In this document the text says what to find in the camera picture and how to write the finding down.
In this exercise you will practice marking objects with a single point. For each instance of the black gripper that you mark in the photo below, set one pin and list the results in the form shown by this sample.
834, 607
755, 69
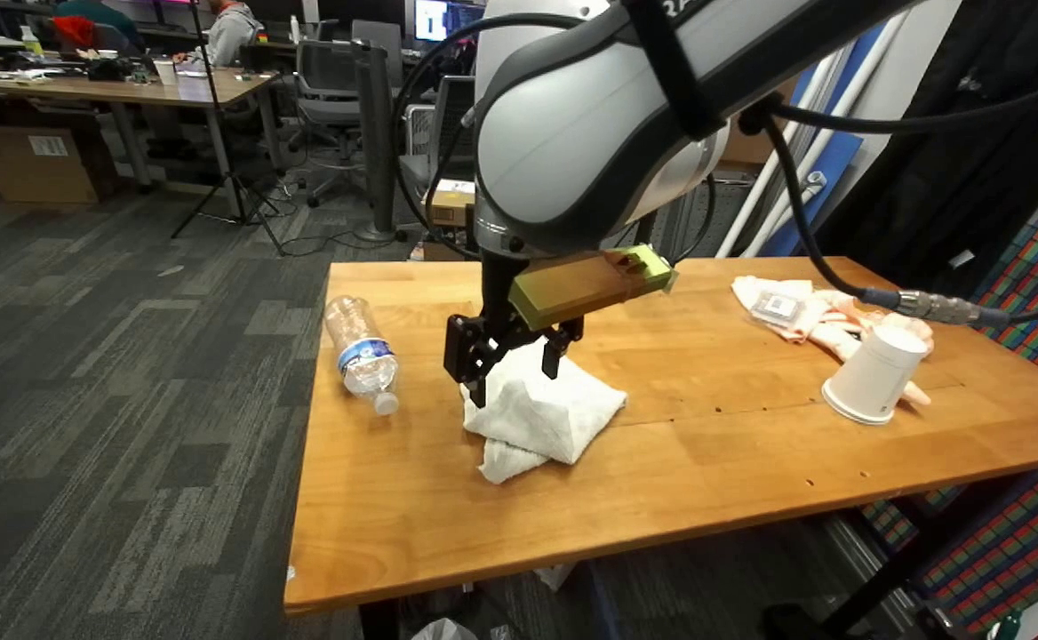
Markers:
499, 297

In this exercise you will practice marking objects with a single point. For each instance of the long wooden office desk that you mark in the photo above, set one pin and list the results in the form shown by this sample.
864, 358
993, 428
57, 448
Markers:
103, 90

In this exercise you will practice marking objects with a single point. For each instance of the lit computer monitor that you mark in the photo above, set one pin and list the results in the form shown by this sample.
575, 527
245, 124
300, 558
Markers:
432, 18

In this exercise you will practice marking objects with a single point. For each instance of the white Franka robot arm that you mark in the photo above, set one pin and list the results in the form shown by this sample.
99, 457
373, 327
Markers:
591, 118

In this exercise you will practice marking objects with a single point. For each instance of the person in grey shirt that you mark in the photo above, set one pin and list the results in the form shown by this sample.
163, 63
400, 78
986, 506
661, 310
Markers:
232, 28

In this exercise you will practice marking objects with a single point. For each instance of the white terry towel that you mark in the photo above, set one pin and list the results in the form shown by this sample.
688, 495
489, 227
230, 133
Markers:
541, 409

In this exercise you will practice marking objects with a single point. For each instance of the cardboard box with label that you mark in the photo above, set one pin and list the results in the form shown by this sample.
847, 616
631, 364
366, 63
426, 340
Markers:
33, 166

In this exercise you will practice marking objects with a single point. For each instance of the colourful plaid curtain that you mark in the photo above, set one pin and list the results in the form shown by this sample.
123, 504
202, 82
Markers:
1019, 474

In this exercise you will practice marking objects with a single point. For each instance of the black hanging fabric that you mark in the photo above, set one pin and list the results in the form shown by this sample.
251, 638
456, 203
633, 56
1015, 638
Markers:
968, 118

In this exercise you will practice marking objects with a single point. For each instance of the white and blue boards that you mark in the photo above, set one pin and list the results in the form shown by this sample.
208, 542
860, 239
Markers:
825, 153

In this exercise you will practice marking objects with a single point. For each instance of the grey office chair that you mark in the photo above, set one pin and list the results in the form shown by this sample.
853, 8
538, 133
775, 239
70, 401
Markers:
328, 82

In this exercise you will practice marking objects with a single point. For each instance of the clear plastic water bottle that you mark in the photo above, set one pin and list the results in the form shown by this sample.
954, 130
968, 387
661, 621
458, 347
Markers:
364, 358

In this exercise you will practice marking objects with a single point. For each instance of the black tripod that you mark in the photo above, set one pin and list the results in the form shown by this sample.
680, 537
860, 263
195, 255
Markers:
230, 153

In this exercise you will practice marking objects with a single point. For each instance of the white crumpled floor litter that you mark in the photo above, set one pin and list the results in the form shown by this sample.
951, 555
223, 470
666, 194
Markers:
442, 628

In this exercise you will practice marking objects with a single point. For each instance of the white paper cup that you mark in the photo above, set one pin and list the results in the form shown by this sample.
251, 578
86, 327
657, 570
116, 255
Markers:
877, 376

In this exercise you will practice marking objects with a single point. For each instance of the small cardboard box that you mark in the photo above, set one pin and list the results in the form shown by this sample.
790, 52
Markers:
451, 201

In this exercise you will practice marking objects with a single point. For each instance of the pink cloth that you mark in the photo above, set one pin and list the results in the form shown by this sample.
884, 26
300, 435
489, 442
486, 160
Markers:
825, 320

